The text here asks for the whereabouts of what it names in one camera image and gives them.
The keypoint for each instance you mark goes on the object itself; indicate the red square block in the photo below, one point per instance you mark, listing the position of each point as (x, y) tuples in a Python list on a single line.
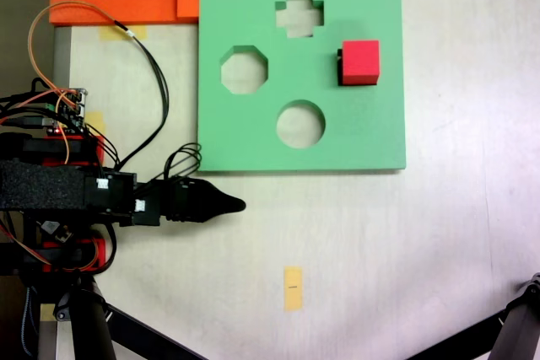
[(360, 62)]

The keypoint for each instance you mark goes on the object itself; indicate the wide yellow tape piece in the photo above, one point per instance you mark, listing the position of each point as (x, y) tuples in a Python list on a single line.
[(109, 33)]

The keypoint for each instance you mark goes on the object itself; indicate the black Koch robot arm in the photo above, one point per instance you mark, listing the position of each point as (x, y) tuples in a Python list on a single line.
[(42, 185)]

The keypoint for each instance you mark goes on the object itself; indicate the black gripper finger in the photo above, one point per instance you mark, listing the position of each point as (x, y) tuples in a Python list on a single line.
[(219, 204)]

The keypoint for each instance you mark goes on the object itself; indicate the thin black tripod bar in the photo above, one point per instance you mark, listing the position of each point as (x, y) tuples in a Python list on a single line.
[(160, 341)]

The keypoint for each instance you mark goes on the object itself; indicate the red table clamp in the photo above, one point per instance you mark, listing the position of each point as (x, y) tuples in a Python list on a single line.
[(100, 149), (100, 250)]

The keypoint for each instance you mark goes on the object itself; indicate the green shape sorter board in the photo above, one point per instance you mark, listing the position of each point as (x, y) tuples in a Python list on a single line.
[(236, 136)]

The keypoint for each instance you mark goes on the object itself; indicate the yellow tape marker strip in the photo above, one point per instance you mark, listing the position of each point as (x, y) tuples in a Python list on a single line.
[(293, 292)]

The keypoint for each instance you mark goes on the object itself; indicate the black tripod leg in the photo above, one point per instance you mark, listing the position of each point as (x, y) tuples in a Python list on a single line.
[(88, 334), (514, 334)]

